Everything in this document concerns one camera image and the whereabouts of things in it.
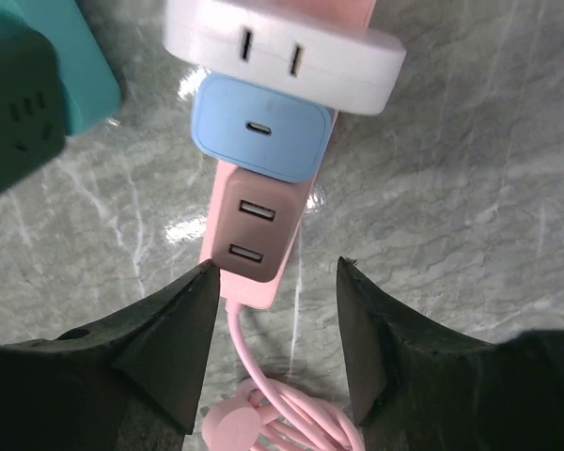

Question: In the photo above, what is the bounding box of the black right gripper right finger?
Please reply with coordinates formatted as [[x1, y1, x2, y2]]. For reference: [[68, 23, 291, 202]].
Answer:
[[337, 258, 564, 450]]

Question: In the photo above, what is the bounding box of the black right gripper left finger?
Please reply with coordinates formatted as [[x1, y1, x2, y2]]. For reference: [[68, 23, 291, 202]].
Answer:
[[0, 261, 220, 450]]

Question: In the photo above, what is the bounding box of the mauve dual usb charger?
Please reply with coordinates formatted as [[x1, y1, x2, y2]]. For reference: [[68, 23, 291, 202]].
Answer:
[[211, 168, 309, 283]]

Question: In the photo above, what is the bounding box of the blue usb charger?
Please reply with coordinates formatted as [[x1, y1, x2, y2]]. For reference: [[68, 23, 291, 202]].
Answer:
[[191, 72, 334, 183]]

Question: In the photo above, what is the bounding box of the white flat plug adapter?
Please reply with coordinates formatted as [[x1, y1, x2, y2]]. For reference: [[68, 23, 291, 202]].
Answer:
[[163, 0, 406, 116]]

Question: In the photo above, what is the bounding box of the dark green cube adapter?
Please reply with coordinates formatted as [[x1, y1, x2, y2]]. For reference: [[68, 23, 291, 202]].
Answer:
[[0, 29, 67, 194]]

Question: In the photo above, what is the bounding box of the teal triangular power strip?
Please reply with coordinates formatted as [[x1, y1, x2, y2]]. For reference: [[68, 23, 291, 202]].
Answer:
[[0, 0, 122, 136]]

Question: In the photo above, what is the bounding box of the pink coiled cable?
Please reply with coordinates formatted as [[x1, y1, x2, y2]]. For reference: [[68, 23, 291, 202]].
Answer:
[[201, 300, 366, 451]]

